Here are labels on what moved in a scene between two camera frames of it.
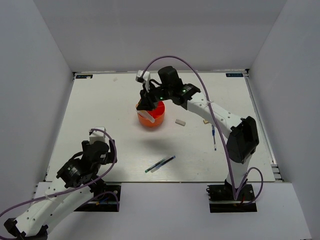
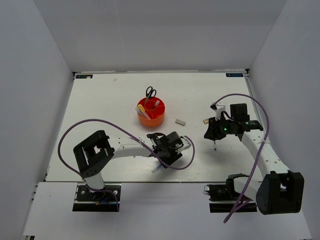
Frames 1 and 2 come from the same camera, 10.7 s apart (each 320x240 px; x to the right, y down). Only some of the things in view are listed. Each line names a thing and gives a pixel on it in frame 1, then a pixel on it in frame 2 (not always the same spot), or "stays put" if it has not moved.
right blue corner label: [234, 75] stays put
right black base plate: [222, 199] stays put
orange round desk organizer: [157, 113] stays put
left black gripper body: [110, 156] → [171, 156]
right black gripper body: [155, 95] → [221, 128]
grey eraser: [178, 121] stays put
